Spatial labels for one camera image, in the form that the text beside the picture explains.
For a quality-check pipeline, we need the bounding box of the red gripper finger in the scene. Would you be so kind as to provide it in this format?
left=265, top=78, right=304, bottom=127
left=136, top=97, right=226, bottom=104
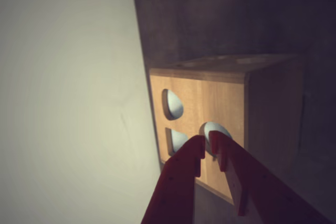
left=208, top=130, right=331, bottom=224
left=140, top=134, right=206, bottom=224

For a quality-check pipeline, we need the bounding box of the wooden shape sorter box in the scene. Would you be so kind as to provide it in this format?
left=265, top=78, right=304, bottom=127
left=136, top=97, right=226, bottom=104
left=149, top=54, right=306, bottom=206

